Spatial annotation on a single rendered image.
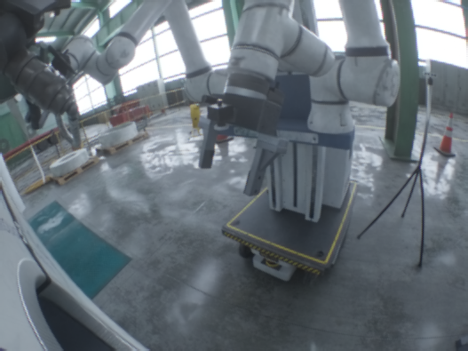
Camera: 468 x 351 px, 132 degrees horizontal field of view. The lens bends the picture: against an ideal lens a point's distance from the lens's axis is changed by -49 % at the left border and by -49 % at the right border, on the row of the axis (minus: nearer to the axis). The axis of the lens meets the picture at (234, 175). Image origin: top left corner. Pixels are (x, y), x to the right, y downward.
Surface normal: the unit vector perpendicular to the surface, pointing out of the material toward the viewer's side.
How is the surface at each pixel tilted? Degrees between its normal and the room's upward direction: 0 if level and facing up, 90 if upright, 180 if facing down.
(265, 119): 97
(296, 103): 90
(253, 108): 67
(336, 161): 90
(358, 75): 100
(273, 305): 0
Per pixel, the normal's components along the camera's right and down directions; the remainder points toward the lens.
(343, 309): -0.15, -0.88
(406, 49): -0.46, 0.47
